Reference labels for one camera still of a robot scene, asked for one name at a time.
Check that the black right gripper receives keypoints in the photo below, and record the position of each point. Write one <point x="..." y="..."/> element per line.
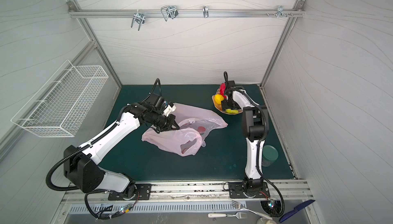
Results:
<point x="227" y="105"/>

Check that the blue plastic knife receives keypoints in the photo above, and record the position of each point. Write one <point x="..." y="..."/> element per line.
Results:
<point x="296" y="209"/>

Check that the metal u-bolt clamp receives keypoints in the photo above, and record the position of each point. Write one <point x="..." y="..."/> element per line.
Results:
<point x="169" y="12"/>

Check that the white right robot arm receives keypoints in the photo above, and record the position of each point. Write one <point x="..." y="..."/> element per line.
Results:
<point x="233" y="99"/>

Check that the brown fruit plate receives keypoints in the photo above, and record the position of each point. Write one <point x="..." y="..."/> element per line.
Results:
<point x="216" y="106"/>

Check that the metal hook clamp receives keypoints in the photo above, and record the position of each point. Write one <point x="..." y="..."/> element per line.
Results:
<point x="138" y="19"/>

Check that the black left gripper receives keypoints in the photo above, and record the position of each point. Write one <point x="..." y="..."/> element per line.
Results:
<point x="171" y="119"/>

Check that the pink plastic bag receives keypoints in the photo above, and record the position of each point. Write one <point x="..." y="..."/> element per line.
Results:
<point x="187" y="140"/>

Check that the yellow lemon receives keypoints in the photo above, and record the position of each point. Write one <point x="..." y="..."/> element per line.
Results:
<point x="218" y="98"/>

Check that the white handled fork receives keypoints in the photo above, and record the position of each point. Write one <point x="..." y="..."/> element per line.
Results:
<point x="238" y="215"/>

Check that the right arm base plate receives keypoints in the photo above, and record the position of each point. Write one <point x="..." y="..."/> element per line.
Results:
<point x="237" y="190"/>

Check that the metal bolt bracket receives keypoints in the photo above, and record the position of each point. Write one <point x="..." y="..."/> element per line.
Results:
<point x="279" y="13"/>

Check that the green table mat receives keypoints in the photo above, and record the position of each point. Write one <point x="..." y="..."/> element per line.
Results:
<point x="223" y="157"/>

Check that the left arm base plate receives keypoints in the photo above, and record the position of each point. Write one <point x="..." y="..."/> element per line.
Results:
<point x="137" y="191"/>

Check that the pink dragon fruit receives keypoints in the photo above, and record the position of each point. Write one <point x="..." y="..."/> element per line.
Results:
<point x="222" y="90"/>

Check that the aluminium crossbar rail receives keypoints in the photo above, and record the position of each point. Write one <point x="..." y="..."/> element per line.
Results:
<point x="183" y="13"/>

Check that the white cup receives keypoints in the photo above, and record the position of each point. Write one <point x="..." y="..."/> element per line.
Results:
<point x="265" y="221"/>

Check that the red fruit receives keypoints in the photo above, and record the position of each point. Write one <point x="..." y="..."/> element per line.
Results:
<point x="201" y="129"/>

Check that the green lid jar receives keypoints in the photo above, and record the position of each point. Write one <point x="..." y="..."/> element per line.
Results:
<point x="269" y="155"/>

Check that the small metal bracket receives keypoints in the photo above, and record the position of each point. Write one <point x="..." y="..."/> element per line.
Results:
<point x="205" y="12"/>

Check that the white wire basket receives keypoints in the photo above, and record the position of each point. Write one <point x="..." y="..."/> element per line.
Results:
<point x="60" y="106"/>

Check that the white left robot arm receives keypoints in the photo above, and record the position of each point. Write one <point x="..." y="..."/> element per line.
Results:
<point x="79" y="169"/>

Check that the green pear on plate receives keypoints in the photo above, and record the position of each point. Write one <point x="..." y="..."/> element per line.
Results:
<point x="232" y="111"/>

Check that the silver fork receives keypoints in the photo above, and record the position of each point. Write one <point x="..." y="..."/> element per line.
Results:
<point x="239" y="206"/>

